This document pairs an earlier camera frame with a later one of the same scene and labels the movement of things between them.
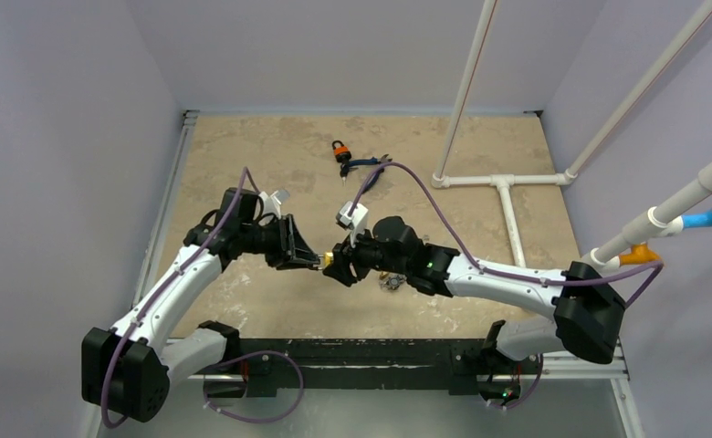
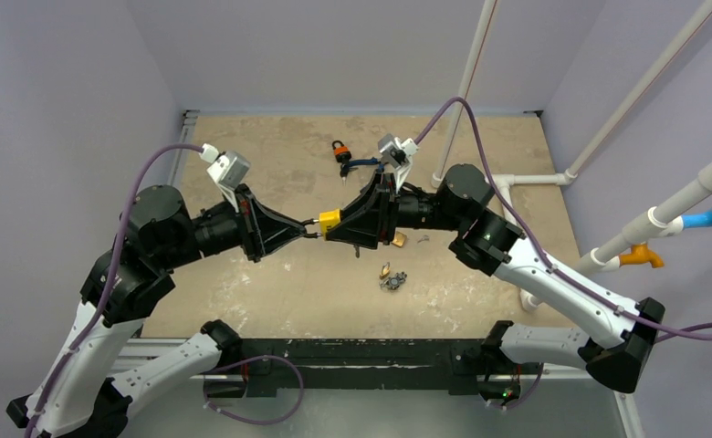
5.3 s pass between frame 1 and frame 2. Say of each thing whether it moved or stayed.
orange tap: stayed
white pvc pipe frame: stayed
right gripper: moved
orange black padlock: stayed
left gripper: moved
